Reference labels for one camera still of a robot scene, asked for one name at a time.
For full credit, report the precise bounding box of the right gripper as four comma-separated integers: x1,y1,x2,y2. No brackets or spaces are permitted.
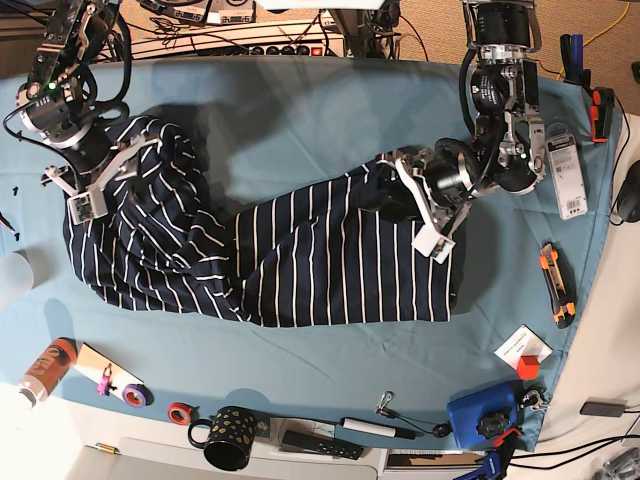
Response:
40,127,161,200

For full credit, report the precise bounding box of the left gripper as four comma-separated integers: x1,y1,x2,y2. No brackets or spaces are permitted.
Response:
359,137,483,240

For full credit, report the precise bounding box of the navy white striped t-shirt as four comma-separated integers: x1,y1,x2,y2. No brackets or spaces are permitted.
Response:
63,115,454,328

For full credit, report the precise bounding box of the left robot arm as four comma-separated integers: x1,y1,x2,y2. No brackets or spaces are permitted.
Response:
359,1,545,236

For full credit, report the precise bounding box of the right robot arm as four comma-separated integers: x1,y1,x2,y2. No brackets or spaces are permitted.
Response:
6,1,143,201

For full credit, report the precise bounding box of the translucent plastic cup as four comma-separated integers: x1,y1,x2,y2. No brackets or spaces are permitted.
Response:
0,252,34,309

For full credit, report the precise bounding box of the packaged tool blister pack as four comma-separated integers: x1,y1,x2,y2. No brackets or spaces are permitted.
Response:
545,122,588,221

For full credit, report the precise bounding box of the black power strip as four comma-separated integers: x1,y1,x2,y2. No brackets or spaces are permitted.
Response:
197,44,326,57

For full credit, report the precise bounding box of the orange black utility knife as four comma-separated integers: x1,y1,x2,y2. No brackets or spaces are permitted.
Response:
539,243,576,329

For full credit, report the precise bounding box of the wooden board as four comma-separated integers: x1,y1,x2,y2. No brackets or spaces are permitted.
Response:
74,343,144,399

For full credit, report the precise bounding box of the white paper card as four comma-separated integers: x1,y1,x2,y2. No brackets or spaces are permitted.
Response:
494,325,553,371

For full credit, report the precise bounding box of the silver carabiner clip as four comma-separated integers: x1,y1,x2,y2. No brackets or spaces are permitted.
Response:
375,391,395,418

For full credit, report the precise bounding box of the teal table cloth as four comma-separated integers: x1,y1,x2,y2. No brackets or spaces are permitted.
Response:
1,57,627,421

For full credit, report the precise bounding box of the red cube block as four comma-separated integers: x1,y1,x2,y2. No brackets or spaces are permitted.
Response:
516,355,540,380

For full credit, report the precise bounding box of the pink small clip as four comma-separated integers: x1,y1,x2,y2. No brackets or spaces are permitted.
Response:
96,364,115,396

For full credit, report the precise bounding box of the orange drink can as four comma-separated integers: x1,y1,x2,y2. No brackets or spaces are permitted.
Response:
18,337,78,409

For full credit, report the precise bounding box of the purple tape roll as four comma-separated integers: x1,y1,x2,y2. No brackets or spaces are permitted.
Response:
122,384,150,408

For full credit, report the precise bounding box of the white black marker pen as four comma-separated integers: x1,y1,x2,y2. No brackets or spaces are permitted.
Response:
339,417,417,440

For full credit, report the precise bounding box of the blue plastic case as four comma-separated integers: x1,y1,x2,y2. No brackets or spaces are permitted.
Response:
446,381,522,449

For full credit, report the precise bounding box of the red tape roll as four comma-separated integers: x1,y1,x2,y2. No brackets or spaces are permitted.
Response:
167,402,193,426

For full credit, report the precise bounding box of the black remote control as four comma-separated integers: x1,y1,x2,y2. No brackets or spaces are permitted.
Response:
281,430,365,460

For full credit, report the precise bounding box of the black patterned mug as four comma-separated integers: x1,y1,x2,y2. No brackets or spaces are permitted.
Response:
187,406,257,472

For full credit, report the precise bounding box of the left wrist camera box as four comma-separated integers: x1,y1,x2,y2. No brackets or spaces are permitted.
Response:
412,224,456,264

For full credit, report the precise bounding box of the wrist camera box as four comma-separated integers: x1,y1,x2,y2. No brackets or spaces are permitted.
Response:
67,189,108,225
412,224,456,264

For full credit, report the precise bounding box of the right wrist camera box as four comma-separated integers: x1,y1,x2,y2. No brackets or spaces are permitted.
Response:
67,189,108,225

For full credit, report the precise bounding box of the blue handled clamp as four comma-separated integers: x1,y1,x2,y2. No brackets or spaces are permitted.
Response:
455,427,521,480

